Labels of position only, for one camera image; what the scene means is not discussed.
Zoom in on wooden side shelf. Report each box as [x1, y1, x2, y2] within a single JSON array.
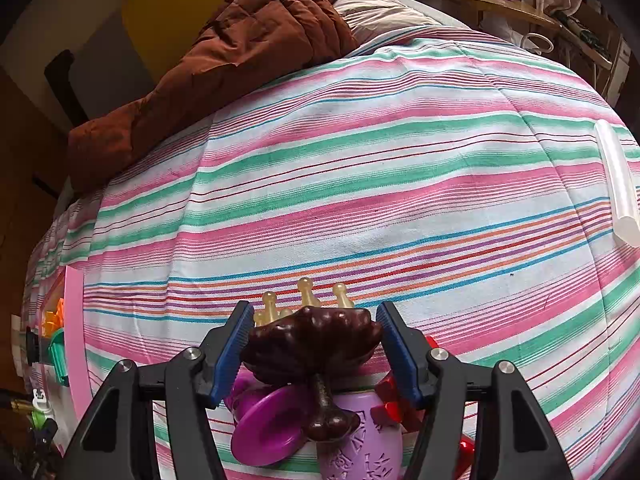
[[384, 0, 561, 32]]

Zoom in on dark brown spiky hairbrush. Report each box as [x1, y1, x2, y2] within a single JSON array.
[[241, 278, 383, 443]]

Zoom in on grey yellow blue headboard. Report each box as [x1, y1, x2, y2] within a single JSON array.
[[1, 0, 222, 130]]

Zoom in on red metallic lighter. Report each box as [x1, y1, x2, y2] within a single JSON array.
[[454, 434, 475, 479]]

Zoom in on rust brown quilted blanket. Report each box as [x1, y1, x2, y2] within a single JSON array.
[[67, 0, 358, 195]]

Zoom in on translucent white plastic tube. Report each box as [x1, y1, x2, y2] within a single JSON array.
[[594, 119, 640, 248]]

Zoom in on striped pink green bedsheet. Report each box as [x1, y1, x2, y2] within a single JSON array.
[[22, 26, 639, 479]]

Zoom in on orange connected cube blocks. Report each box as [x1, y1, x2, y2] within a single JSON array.
[[41, 298, 64, 338]]

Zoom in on pink-rimmed white tray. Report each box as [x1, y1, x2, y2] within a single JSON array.
[[41, 264, 94, 424]]

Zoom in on white pillow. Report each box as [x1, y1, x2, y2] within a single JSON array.
[[333, 0, 438, 37]]

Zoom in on green flanged plastic column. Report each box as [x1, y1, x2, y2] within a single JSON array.
[[48, 328, 70, 387]]

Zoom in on red puzzle piece block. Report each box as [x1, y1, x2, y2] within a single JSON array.
[[370, 335, 442, 434]]

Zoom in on purple plastic flanged cup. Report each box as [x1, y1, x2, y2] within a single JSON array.
[[224, 370, 311, 467]]

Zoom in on lilac oval patterned brush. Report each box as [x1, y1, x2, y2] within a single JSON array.
[[317, 391, 402, 480]]

